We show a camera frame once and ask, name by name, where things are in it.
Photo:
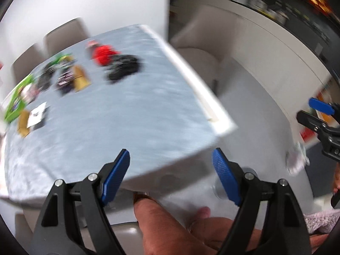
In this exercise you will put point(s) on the person's leg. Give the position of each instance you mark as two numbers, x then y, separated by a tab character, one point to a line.
159	223
209	227

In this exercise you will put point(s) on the dark shiny snack packet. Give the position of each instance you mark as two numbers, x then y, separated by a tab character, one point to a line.
65	81

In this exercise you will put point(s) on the person's left leg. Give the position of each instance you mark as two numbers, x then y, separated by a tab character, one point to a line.
159	223

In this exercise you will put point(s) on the green plastic bag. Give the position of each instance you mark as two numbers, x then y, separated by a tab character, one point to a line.
14	103

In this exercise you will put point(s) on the beige dining chair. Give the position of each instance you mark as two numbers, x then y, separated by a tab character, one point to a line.
196	50
66	35
26	61

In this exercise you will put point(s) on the red snack packet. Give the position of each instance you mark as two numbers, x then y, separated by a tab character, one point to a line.
103	54

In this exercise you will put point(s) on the black and white packet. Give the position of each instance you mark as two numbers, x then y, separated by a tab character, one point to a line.
37	117

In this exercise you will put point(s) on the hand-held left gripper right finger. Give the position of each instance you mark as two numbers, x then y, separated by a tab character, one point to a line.
225	176

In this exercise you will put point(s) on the person's right leg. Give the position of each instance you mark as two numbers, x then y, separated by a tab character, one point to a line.
209	227

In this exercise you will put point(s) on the green snack packet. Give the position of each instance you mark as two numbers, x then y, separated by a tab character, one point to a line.
62	59

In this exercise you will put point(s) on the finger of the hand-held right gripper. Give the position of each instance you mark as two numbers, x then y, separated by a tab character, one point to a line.
321	106
313	123

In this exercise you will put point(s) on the dark kitchen counter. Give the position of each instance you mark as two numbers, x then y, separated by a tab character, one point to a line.
300	18

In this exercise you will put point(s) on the pink fuzzy garment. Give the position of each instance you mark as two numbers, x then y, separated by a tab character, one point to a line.
321	220

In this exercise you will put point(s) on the mustard paper packet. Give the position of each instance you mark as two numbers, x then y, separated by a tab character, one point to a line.
79	78
23	123

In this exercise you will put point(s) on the white plastic bag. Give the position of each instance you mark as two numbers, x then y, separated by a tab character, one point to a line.
297	159

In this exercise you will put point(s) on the large black snack packet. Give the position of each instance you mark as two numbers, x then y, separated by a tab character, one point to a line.
123	67

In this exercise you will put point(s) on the white-edged grey dining table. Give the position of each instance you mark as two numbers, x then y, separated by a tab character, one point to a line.
148	175

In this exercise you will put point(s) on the small black snack packet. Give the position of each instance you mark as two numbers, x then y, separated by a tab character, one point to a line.
46	77

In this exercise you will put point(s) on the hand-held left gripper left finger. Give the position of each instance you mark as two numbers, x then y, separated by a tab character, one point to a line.
117	176

